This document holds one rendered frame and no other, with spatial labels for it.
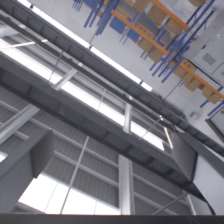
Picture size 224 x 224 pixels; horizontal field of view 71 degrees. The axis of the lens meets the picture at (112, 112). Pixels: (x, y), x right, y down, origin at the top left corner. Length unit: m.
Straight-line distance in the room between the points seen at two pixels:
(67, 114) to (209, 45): 4.05
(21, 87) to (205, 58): 4.80
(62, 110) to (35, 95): 0.93
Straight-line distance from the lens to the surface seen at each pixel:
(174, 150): 0.17
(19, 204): 8.73
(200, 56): 3.47
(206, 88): 7.53
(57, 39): 10.98
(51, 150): 0.17
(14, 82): 5.53
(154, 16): 6.57
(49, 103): 5.25
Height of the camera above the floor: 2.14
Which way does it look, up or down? 26 degrees up
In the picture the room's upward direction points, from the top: 143 degrees counter-clockwise
